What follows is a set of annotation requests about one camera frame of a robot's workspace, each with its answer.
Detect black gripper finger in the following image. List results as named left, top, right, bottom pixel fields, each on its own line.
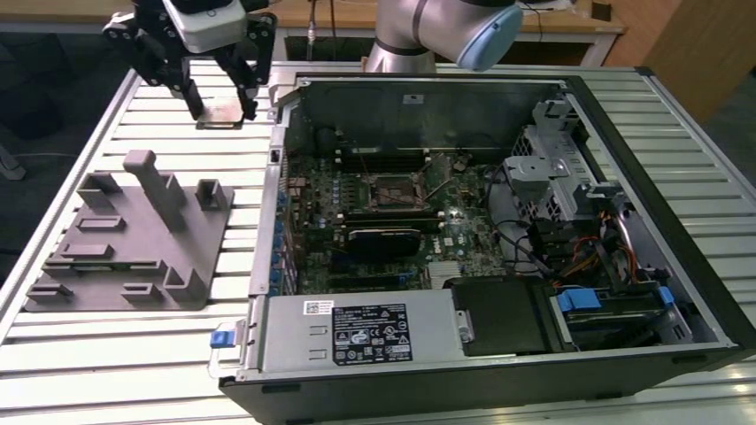
left=219, top=12, right=280, bottom=122
left=100, top=9, right=207, bottom=121

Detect silver CPU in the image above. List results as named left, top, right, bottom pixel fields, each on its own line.
left=193, top=95, right=247, bottom=130

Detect CPU socket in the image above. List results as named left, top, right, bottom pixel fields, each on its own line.
left=367, top=173, right=429, bottom=212

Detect grey case latch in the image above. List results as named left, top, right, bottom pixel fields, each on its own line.
left=265, top=72, right=299, bottom=110

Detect RAM slot with white clips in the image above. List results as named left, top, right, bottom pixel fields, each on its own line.
left=333, top=159, right=429, bottom=167
left=340, top=221, right=444, bottom=228
left=337, top=212, right=444, bottom=220
left=333, top=149, right=429, bottom=157

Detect white furniture leg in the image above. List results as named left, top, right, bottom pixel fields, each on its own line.
left=0, top=143, right=25, bottom=182

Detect black graphics card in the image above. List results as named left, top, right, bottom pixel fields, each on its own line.
left=344, top=227, right=425, bottom=259

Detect grey parts rack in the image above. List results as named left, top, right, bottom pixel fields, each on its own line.
left=24, top=149, right=237, bottom=313

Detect wooden desk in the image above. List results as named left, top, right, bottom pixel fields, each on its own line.
left=0, top=0, right=631, bottom=67

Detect silver metal drive cage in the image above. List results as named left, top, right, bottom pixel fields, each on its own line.
left=500, top=99, right=599, bottom=225

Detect black expansion slot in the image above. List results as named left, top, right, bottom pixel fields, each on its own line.
left=327, top=274, right=399, bottom=289

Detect green motherboard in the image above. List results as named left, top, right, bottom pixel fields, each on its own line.
left=281, top=148, right=524, bottom=297

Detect silver chipset heatsink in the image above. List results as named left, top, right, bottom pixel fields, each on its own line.
left=425, top=259, right=467, bottom=290

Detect silver power supply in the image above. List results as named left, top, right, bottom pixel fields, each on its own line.
left=235, top=293, right=477, bottom=383

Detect blue plastic latch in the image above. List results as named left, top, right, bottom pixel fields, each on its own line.
left=211, top=324, right=239, bottom=350

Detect wooden cabinet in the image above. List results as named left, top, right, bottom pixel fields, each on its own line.
left=605, top=0, right=756, bottom=128

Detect hard disk in blue carrier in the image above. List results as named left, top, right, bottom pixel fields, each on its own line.
left=552, top=285, right=675, bottom=346

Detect black PC case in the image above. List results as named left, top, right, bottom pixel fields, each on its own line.
left=209, top=66, right=756, bottom=425

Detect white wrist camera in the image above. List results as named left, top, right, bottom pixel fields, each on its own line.
left=160, top=0, right=248, bottom=55

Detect orange yellow power wires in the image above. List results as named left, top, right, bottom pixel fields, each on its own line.
left=555, top=254, right=601, bottom=280

